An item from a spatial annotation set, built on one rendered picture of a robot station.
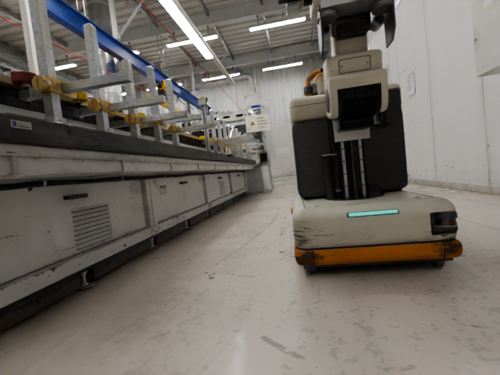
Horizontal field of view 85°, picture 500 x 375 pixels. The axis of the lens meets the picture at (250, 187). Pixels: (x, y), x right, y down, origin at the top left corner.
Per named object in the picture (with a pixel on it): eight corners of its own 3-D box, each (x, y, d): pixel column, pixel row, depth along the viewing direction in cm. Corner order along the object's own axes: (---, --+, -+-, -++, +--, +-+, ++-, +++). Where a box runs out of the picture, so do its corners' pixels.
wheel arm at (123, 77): (133, 85, 96) (132, 72, 96) (128, 82, 93) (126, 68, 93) (28, 103, 103) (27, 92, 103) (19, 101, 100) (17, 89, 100)
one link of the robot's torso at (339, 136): (332, 143, 135) (327, 92, 134) (393, 135, 131) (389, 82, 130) (342, 137, 109) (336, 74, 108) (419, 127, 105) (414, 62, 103)
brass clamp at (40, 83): (78, 98, 104) (77, 85, 103) (46, 88, 90) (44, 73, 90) (64, 101, 105) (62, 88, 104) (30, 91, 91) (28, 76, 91)
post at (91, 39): (111, 136, 122) (95, 25, 119) (105, 135, 118) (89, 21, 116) (103, 137, 123) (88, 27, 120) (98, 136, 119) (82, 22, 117)
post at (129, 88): (143, 152, 147) (131, 60, 144) (139, 151, 143) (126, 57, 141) (137, 152, 147) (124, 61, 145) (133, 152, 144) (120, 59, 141)
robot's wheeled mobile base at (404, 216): (294, 233, 178) (290, 195, 177) (399, 225, 168) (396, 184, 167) (295, 272, 112) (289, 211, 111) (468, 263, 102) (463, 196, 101)
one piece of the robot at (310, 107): (299, 213, 169) (285, 77, 165) (393, 205, 161) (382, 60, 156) (301, 225, 136) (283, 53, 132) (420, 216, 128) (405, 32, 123)
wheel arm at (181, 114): (189, 118, 146) (187, 110, 145) (186, 117, 142) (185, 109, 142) (114, 129, 153) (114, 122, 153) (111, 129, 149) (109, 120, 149)
